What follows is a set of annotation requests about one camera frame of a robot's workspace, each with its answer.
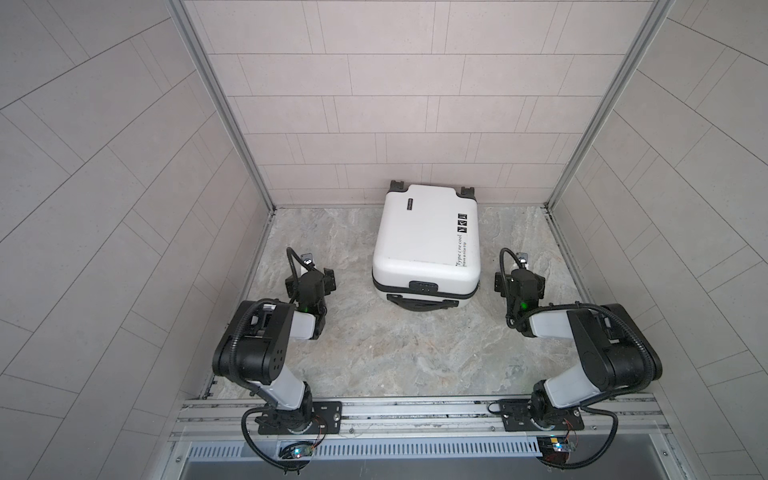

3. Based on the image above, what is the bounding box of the white suitcase black lining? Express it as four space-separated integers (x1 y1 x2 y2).
372 180 481 312

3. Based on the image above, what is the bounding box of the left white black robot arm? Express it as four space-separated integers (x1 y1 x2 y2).
212 269 336 433

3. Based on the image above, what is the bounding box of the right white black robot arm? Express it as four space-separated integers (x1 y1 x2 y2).
494 268 663 429

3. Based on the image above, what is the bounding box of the white ventilation grille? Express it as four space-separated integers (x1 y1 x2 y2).
187 437 542 462

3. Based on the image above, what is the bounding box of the left green circuit board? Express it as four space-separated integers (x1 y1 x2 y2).
279 442 315 460

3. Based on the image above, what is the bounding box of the green circuit board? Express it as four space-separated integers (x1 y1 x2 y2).
536 436 577 465
279 442 315 460

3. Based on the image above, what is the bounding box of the right green circuit board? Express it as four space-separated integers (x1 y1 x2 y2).
536 436 577 465

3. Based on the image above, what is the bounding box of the left black corrugated cable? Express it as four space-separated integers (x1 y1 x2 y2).
212 246 319 473

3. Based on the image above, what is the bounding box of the black corrugated cable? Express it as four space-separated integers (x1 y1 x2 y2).
212 246 319 473
499 247 663 470

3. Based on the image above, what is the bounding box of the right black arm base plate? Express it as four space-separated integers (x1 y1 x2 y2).
488 397 584 432

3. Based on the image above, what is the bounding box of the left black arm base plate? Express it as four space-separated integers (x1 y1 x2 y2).
255 401 343 435

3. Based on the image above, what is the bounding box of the right black corrugated cable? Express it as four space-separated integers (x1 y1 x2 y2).
499 247 663 470

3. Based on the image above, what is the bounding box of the aluminium mounting rail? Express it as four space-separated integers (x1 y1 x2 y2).
173 392 670 442

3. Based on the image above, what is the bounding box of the left aluminium corner post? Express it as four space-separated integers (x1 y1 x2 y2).
167 0 276 216

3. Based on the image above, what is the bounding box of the aluminium corner post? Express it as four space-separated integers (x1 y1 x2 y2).
544 0 675 212
167 0 276 216

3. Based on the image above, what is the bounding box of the right aluminium corner post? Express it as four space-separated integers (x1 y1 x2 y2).
544 0 675 212

